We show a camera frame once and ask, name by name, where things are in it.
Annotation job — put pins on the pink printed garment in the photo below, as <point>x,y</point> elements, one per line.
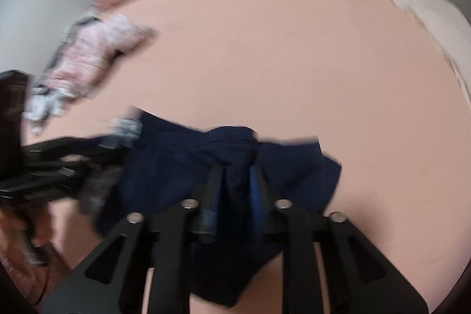
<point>95,49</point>

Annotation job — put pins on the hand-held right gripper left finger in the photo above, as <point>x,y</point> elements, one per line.
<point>211,196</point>

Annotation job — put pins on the pink round bed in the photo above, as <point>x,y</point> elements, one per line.
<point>294,78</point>

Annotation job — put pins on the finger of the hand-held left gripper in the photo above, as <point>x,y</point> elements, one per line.
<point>66,185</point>
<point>73,152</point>

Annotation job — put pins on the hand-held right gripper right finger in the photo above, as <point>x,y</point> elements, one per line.
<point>257,196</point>

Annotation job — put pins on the navy blue shorts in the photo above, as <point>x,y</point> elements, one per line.
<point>165,170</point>

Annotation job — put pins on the person's left hand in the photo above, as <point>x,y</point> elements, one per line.
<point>36,224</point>

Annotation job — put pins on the white striped garment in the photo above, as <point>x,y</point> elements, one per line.
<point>40,108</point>

